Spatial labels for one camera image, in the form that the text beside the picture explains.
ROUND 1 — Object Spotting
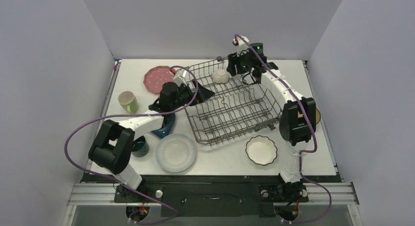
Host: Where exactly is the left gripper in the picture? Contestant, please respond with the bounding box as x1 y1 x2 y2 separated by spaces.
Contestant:
171 79 214 111

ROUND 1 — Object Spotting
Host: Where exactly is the small white cup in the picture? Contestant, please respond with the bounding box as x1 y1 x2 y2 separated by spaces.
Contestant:
211 69 231 84

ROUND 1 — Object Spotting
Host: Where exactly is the pink polka dot plate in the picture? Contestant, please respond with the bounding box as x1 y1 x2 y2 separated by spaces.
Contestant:
143 66 174 94

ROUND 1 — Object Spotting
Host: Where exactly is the blue leaf-shaped plate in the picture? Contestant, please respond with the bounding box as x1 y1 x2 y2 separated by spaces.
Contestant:
151 113 176 139

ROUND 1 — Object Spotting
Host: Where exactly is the white deep plate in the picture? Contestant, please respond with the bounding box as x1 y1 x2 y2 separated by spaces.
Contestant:
155 134 197 173

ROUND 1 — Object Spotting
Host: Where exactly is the light green mug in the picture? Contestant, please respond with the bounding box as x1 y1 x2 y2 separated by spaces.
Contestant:
117 91 138 114

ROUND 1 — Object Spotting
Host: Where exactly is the white fluted bowl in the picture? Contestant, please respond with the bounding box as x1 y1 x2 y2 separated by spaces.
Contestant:
245 136 277 166

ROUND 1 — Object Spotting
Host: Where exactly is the dark green mug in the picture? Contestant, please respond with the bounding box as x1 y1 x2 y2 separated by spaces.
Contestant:
131 136 149 158

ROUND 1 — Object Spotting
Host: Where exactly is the brown floral mug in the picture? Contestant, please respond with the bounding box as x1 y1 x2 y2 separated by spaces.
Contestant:
316 108 322 124

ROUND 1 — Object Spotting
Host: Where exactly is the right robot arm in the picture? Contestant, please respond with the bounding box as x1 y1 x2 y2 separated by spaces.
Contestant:
227 36 318 203

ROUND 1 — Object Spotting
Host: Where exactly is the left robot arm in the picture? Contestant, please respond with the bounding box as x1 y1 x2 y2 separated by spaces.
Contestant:
88 80 215 202

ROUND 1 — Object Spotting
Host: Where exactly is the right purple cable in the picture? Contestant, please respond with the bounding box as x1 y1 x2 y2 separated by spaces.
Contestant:
234 34 333 225

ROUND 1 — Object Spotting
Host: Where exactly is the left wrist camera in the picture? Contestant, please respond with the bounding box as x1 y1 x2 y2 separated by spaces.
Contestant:
170 66 187 86

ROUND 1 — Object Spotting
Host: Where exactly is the grey wire dish rack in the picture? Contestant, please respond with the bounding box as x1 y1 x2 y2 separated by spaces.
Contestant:
185 57 281 145

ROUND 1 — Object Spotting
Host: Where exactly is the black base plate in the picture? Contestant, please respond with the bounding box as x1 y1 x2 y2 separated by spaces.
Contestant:
81 173 334 218

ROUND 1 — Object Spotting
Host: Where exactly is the aluminium rail frame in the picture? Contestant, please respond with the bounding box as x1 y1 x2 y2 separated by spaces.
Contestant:
68 182 363 226

